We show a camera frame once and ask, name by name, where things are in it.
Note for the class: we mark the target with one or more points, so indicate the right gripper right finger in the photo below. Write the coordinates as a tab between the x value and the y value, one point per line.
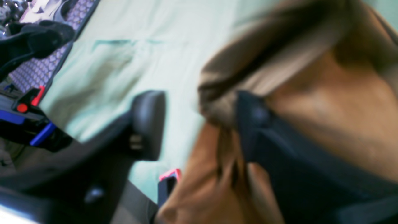
310	184

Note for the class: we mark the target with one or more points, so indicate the black orange corner clamp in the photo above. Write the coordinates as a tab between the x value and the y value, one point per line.
166	184

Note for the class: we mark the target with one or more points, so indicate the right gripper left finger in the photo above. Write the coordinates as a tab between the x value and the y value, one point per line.
83	183

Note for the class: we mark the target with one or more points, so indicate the patterned grey mat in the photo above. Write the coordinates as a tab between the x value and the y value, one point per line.
40	72

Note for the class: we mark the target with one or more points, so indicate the green table cloth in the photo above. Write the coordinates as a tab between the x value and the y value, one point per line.
133	45

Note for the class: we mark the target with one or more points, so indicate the blue orange bar clamp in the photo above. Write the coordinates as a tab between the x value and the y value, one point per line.
23	122

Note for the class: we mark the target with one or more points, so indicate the tan T-shirt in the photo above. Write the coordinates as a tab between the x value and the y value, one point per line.
326	67

